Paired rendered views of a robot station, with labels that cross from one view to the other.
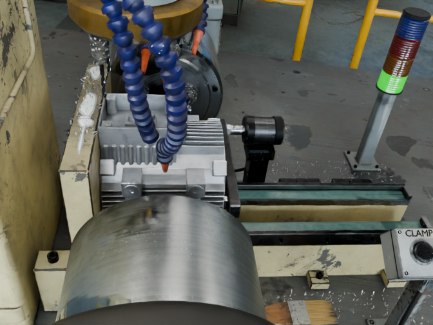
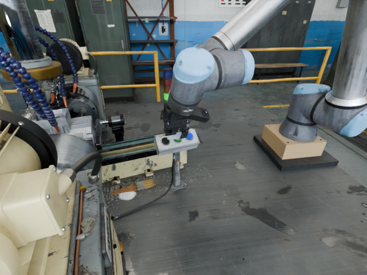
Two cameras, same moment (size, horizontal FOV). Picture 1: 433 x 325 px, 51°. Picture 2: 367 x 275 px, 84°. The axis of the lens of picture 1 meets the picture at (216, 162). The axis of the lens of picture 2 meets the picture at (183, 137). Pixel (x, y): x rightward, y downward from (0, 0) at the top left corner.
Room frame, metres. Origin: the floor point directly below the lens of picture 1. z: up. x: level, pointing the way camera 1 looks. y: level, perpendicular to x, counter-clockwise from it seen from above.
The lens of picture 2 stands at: (-0.23, -0.24, 1.48)
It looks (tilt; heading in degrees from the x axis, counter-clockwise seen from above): 31 degrees down; 349
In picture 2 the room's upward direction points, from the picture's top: straight up
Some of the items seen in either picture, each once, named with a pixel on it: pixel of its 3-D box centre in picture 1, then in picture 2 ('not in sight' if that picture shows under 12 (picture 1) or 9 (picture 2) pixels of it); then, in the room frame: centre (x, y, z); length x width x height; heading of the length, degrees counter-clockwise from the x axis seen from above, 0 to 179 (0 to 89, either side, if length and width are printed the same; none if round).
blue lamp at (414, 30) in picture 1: (412, 25); (167, 73); (0.99, -0.39, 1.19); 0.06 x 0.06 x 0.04
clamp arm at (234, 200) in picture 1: (227, 162); (99, 132); (0.66, -0.02, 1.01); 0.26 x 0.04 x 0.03; 9
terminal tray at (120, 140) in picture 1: (140, 128); (53, 123); (0.60, 0.13, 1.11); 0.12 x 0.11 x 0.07; 99
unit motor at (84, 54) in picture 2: not in sight; (78, 73); (1.24, 0.16, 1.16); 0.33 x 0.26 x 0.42; 9
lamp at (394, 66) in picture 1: (398, 62); (168, 88); (0.99, -0.39, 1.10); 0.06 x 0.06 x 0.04
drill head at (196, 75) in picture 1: (163, 70); (75, 107); (0.94, 0.14, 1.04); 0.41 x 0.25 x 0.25; 9
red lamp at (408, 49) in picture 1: (404, 44); (167, 81); (0.99, -0.39, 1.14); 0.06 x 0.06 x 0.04
